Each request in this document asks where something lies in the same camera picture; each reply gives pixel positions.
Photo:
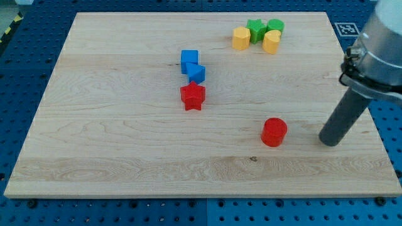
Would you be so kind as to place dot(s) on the green cylinder block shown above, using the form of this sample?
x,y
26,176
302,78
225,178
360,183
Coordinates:
x,y
275,24

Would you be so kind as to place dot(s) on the blue triangle block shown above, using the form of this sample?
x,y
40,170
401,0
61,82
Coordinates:
x,y
196,73

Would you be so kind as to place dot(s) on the light wooden board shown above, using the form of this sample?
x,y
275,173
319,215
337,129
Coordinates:
x,y
111,123

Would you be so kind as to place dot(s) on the yellow hexagon block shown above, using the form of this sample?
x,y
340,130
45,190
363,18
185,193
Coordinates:
x,y
241,38

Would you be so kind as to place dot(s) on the yellow heart block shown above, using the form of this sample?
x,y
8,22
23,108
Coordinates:
x,y
271,41

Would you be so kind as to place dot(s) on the white fiducial marker tag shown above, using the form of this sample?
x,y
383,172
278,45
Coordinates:
x,y
347,29

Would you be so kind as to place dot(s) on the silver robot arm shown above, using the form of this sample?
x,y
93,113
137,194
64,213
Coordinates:
x,y
371,70

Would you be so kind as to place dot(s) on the red cylinder block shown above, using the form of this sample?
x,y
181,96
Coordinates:
x,y
274,132

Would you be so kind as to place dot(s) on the red star block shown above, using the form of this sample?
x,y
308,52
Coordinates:
x,y
193,95

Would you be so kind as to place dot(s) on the blue cube block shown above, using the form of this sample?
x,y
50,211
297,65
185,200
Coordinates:
x,y
188,56

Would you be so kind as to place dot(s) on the green star block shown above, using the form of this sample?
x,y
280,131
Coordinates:
x,y
257,30

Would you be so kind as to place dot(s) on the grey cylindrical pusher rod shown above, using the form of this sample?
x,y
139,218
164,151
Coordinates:
x,y
347,111

